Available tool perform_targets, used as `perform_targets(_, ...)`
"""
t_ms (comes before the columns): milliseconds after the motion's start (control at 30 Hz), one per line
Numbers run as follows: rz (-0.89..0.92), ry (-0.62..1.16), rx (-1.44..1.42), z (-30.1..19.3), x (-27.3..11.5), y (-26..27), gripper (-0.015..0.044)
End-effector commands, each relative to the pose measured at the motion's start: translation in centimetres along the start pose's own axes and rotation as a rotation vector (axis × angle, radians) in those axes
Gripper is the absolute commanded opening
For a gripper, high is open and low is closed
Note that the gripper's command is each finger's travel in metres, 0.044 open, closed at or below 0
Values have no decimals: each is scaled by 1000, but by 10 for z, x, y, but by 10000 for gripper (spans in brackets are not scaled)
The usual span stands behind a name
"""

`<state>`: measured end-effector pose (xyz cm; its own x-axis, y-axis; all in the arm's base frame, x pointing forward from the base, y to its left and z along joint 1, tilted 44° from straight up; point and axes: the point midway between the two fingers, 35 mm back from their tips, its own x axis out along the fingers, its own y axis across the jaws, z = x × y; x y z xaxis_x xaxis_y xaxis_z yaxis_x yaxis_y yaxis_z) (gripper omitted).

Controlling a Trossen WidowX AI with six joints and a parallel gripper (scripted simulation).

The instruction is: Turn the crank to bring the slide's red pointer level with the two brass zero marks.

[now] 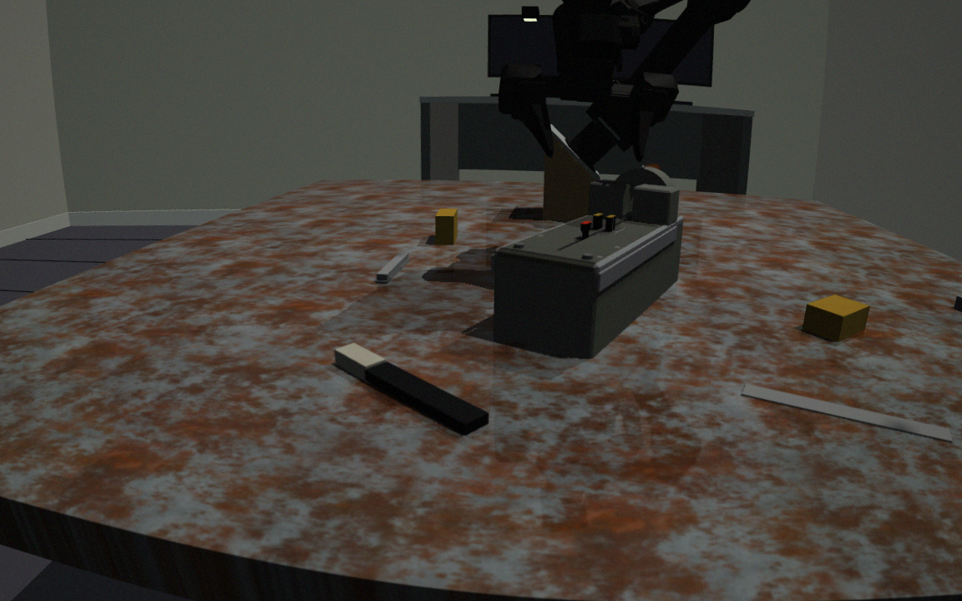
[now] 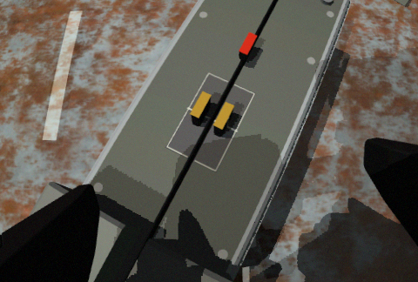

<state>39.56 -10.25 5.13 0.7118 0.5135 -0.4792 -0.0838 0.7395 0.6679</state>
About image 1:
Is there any black flat bar with beige end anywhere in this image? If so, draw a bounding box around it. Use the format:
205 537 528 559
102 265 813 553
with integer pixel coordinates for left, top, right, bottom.
334 343 489 436

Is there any dark grey rectangular bar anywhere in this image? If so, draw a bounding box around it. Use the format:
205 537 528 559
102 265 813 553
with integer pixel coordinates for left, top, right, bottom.
375 252 410 284

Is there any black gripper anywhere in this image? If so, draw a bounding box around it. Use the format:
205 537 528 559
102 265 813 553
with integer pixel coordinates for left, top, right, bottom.
499 28 679 162

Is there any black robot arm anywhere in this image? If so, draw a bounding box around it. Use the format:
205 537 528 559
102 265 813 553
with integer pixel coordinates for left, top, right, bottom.
552 0 751 173

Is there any grey flat bar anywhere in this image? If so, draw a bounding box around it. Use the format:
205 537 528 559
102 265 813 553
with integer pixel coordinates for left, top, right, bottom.
742 384 953 443

